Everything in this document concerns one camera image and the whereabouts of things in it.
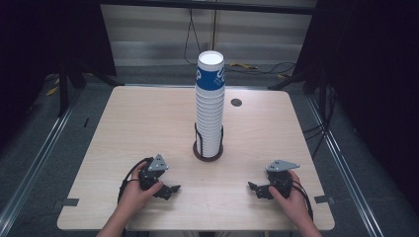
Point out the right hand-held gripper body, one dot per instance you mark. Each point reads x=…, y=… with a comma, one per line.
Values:
x=281, y=181

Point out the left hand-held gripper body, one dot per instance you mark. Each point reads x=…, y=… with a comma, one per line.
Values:
x=154, y=174

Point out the stack of white paper cups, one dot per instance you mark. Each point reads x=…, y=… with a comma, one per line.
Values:
x=209, y=108

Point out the person's right hand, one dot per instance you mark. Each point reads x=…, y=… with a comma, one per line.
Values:
x=296, y=204

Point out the person's left hand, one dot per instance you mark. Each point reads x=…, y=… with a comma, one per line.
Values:
x=133, y=194

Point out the round dark table grommet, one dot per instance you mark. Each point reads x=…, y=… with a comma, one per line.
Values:
x=236, y=102

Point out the black metal stand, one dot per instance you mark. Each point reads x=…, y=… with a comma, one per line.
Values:
x=63, y=95

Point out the yellow floor marker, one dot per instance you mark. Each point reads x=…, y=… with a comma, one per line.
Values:
x=242, y=65

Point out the yellow floor tape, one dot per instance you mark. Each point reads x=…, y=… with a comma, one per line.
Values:
x=52, y=90

